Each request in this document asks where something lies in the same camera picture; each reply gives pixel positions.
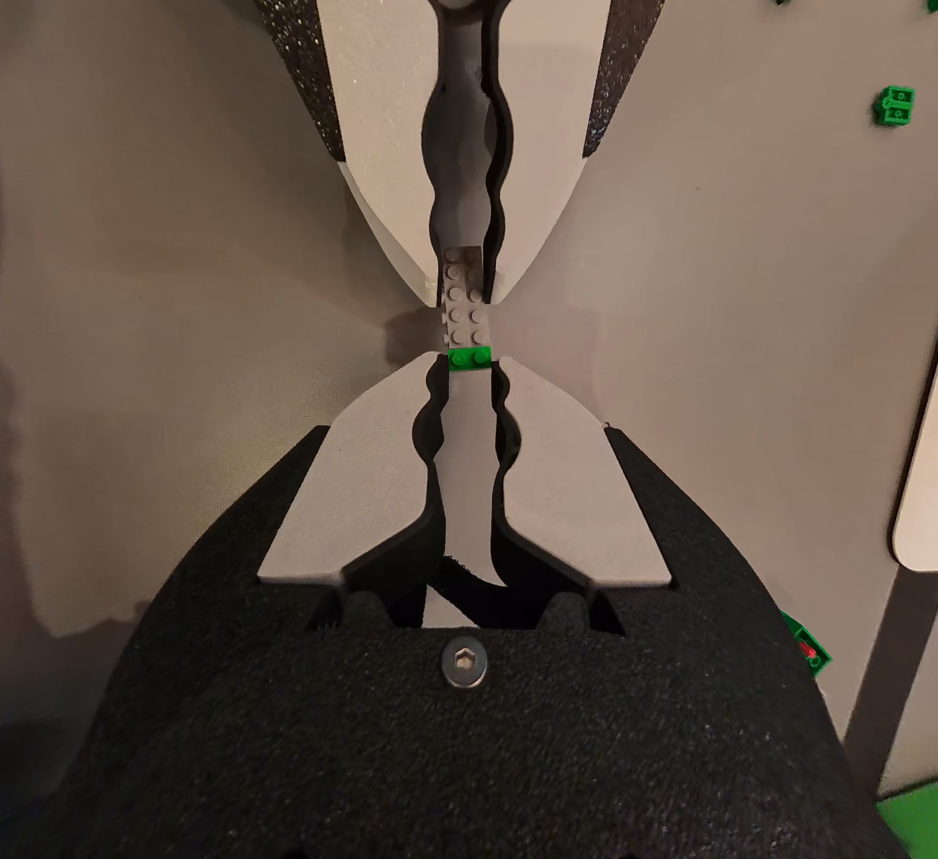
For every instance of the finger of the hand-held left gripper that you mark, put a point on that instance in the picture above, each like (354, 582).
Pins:
(557, 104)
(374, 104)

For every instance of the small green brick plate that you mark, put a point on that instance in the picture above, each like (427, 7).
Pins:
(469, 359)

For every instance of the green brick with red stud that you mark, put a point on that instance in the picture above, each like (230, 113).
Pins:
(806, 643)

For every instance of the long grey brick plate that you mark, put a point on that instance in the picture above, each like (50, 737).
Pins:
(465, 302)

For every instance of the green flat sheet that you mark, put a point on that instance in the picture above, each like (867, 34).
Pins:
(912, 830)

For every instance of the grey desk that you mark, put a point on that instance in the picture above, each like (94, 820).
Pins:
(146, 214)

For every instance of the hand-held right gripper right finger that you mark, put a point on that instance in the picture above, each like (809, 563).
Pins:
(579, 500)

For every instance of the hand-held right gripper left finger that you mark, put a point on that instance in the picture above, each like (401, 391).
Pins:
(359, 492)

